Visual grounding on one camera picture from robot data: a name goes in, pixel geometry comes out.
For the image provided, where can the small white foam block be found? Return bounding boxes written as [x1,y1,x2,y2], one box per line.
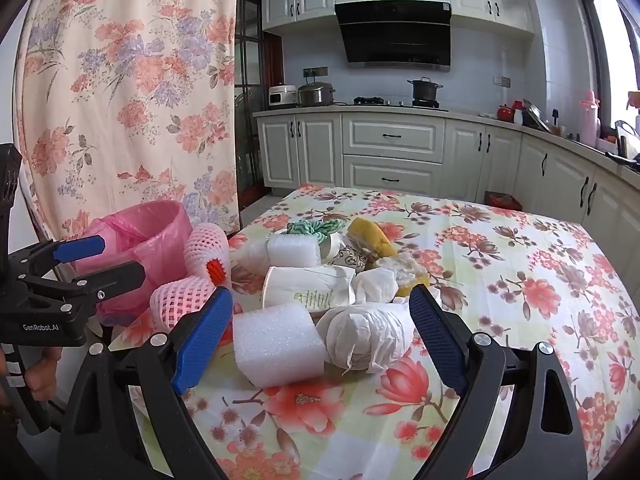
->
[266,234,322,268]

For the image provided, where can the dark wooden glass door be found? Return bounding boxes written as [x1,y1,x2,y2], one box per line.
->
[235,0,285,211]

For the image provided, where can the silver pressure cooker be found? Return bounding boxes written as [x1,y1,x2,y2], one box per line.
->
[297,81,337,107]

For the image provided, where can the steel pan lid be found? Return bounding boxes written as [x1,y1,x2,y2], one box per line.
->
[522,99,551,133]

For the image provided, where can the large white tissue wad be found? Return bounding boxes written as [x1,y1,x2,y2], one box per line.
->
[316,302,416,376]

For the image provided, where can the pink foam fruit net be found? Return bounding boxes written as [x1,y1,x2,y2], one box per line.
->
[149,276,217,335]

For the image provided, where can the pink lined trash bin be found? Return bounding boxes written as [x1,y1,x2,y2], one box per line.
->
[75,200,193,328]

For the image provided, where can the green white striped cloth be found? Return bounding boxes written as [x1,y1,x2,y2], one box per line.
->
[286,217,348,238]

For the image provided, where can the pink thermos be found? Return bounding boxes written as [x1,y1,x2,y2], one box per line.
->
[580,90,601,148]

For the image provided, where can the white rice cooker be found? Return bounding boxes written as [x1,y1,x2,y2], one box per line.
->
[268,85,299,110]

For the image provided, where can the floral curtain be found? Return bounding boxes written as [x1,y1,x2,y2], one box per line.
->
[15,0,241,241]

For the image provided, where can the black cooking pot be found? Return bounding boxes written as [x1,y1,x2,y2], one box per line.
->
[406,77,444,102]

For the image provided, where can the black range hood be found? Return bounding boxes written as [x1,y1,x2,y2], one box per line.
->
[334,1,452,72]

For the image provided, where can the dark sink fixture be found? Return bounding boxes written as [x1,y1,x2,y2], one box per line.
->
[605,120,640,173]

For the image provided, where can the paper cup dark floral print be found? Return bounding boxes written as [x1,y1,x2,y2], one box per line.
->
[320,234,373,273]

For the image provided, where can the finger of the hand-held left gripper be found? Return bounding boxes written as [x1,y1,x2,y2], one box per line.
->
[25,260,147,312]
[12,234,107,277]

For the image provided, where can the kitchen window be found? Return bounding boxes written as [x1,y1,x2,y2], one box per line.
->
[575,0,640,141]

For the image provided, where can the yellow sponge with white top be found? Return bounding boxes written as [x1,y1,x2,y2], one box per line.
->
[375,252,432,298]

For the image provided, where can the floral tablecloth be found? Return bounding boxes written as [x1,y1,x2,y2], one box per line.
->
[107,185,640,480]

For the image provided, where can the white paper cup green print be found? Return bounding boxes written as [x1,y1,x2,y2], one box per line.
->
[261,265,357,313]

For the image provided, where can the red floor bin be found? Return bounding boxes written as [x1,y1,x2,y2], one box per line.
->
[483,191,523,211]

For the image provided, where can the pink foam net orange inside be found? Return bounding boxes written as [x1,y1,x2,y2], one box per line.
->
[184,224,232,291]

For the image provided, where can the large white foam block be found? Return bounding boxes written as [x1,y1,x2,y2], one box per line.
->
[232,302,327,389]

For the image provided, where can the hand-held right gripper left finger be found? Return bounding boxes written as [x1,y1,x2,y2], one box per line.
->
[52,286,236,480]

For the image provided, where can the white lower kitchen cabinets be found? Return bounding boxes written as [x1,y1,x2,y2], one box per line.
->
[252,105,640,281]

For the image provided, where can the person's left hand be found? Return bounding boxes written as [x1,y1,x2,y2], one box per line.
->
[22,346,65,405]

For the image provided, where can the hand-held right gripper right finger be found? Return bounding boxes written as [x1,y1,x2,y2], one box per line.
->
[407,284,591,480]

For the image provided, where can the black gas stove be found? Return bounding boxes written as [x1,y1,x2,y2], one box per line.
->
[353,95,450,111]

